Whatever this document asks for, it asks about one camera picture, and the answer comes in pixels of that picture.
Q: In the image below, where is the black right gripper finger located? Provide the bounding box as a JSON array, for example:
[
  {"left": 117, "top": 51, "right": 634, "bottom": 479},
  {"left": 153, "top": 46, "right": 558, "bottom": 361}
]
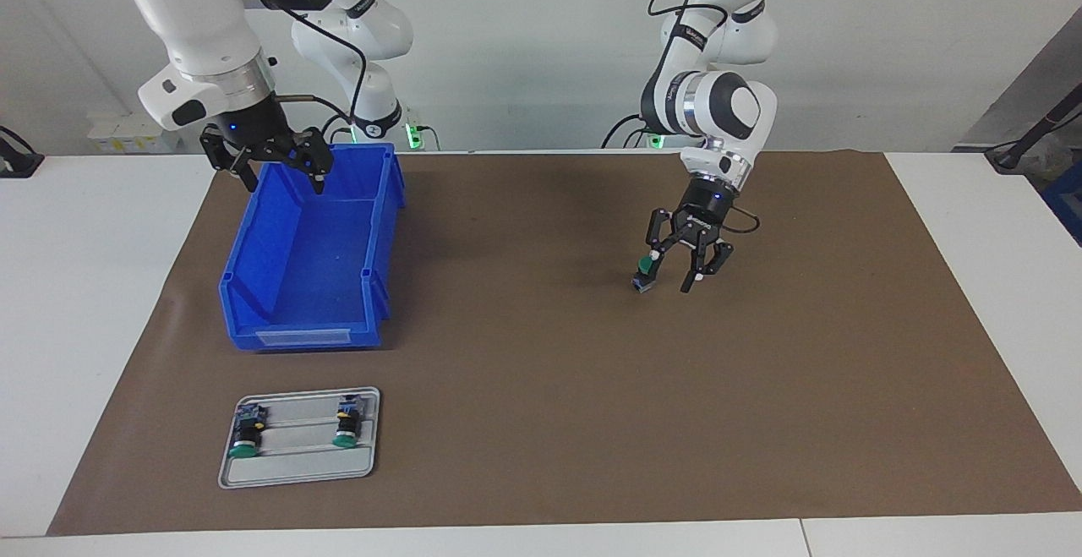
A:
[
  {"left": 200, "top": 128, "right": 260, "bottom": 194},
  {"left": 283, "top": 127, "right": 336, "bottom": 196}
]

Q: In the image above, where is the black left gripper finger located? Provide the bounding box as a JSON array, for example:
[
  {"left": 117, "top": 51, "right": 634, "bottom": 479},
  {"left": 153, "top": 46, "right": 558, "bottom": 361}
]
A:
[
  {"left": 645, "top": 209, "right": 687, "bottom": 275},
  {"left": 681, "top": 240, "right": 735, "bottom": 294}
]

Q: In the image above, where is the green button with grey block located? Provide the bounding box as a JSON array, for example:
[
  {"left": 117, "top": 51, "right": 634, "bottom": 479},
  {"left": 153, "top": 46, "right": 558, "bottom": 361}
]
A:
[{"left": 228, "top": 402, "right": 270, "bottom": 459}]

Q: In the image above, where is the green button with yellow block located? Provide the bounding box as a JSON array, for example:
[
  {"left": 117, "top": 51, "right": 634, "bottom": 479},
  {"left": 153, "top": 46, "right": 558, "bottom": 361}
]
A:
[{"left": 331, "top": 395, "right": 366, "bottom": 449}]

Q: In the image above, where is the blue plastic storage bin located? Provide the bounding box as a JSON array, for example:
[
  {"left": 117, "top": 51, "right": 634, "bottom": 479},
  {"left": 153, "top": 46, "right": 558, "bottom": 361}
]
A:
[{"left": 218, "top": 143, "right": 407, "bottom": 352}]

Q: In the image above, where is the white power strip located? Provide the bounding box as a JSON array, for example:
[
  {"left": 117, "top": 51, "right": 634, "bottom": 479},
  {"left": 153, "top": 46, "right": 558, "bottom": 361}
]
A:
[{"left": 89, "top": 113, "right": 183, "bottom": 154}]

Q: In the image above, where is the brown table mat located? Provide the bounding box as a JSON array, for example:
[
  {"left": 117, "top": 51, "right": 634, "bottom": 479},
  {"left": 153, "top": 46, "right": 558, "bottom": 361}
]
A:
[{"left": 46, "top": 150, "right": 1082, "bottom": 537}]

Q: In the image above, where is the grey metal tray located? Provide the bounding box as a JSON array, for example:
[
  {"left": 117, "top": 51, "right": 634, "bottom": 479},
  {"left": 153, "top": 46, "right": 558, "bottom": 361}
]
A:
[{"left": 218, "top": 386, "right": 381, "bottom": 490}]

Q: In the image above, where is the black stand pole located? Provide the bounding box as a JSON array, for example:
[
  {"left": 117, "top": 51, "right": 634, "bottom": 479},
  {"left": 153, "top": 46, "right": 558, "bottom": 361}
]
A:
[{"left": 985, "top": 79, "right": 1082, "bottom": 173}]

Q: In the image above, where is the blue crate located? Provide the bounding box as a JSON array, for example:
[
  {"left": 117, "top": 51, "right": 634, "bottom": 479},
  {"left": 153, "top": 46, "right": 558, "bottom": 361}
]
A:
[{"left": 1041, "top": 160, "right": 1082, "bottom": 245}]

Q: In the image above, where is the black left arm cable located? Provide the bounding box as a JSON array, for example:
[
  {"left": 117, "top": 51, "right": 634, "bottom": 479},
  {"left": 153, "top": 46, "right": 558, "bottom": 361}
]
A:
[{"left": 647, "top": 0, "right": 762, "bottom": 234}]

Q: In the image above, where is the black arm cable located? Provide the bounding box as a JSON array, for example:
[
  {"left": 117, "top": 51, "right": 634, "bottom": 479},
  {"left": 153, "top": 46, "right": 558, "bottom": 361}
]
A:
[
  {"left": 230, "top": 0, "right": 369, "bottom": 145},
  {"left": 647, "top": 0, "right": 762, "bottom": 234}
]

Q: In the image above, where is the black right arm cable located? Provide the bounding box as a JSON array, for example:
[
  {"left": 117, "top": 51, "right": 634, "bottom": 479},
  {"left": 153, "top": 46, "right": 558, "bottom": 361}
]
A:
[{"left": 230, "top": 0, "right": 369, "bottom": 145}]

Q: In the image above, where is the black base cable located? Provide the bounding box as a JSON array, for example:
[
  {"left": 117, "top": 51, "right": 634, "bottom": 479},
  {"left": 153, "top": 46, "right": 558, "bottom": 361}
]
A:
[{"left": 600, "top": 112, "right": 656, "bottom": 150}]

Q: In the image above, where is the black clamp mount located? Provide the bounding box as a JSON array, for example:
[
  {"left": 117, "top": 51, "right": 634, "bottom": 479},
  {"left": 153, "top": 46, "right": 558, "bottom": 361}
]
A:
[{"left": 0, "top": 126, "right": 45, "bottom": 179}]

